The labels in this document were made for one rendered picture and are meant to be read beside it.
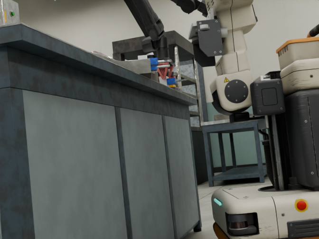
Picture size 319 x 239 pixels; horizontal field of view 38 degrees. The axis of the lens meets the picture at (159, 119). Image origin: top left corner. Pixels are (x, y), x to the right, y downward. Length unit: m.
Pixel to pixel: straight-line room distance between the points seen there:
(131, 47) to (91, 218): 5.19
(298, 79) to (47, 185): 1.17
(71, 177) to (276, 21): 7.72
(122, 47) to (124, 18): 3.07
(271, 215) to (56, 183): 0.96
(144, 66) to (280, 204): 0.74
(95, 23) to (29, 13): 1.59
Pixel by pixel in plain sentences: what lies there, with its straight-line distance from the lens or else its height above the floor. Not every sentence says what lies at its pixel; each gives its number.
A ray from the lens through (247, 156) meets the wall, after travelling 8.61.
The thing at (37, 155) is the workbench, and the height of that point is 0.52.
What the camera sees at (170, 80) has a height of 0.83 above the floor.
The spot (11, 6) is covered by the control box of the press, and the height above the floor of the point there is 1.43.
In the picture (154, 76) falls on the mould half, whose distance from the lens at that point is 2.27.
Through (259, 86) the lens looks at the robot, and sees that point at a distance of 1.99.
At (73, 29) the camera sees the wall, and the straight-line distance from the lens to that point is 9.98.
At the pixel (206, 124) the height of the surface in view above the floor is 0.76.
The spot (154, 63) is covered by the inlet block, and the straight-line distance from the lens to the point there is 1.85.
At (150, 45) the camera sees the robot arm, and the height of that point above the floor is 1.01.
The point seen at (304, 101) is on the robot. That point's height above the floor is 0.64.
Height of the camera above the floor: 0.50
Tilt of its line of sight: 4 degrees up
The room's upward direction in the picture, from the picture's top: 6 degrees counter-clockwise
